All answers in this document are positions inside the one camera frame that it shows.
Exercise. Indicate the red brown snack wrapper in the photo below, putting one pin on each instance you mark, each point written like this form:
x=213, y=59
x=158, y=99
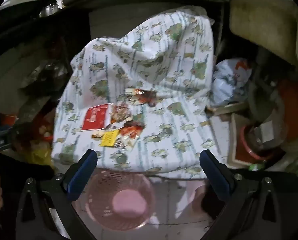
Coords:
x=141, y=96

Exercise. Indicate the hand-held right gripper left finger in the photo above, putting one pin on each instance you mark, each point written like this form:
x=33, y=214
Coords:
x=82, y=172

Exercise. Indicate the yellow plastic bag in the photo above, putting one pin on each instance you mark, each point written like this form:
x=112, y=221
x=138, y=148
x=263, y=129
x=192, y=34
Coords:
x=40, y=156

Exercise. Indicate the pale round produce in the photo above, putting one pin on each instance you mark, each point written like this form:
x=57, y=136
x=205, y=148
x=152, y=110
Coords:
x=44, y=132

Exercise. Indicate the speckled snack wrapper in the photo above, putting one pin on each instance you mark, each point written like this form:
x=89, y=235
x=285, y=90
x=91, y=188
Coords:
x=121, y=112

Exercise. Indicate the red and white plastic bag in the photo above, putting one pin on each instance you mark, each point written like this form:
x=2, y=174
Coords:
x=96, y=117

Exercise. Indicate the person's left forearm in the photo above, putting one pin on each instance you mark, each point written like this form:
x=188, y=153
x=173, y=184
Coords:
x=23, y=171

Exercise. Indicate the yellow packet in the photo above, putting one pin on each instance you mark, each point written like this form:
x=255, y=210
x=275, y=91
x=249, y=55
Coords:
x=110, y=138

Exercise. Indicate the printed white tablecloth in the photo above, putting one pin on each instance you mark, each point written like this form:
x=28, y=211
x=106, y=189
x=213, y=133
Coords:
x=164, y=55

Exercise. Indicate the pink perforated plastic stool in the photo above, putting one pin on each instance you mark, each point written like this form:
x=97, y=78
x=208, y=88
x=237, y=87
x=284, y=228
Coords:
x=128, y=202

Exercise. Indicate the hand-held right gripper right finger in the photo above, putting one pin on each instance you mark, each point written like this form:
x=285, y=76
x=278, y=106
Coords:
x=214, y=175

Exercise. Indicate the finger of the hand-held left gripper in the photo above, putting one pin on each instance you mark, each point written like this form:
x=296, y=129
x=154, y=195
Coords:
x=2, y=138

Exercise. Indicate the red plastic basin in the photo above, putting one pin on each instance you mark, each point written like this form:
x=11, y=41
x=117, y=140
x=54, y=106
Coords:
x=241, y=150

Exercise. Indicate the beige cushion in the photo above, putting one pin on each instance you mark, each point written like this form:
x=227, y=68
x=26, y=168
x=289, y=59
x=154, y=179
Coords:
x=264, y=25

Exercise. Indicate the orange white snack wrapper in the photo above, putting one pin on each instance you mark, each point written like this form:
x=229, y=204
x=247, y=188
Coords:
x=131, y=131

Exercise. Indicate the white orange plastic bag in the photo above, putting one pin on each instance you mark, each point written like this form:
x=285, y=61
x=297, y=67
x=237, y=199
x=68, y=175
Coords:
x=230, y=80

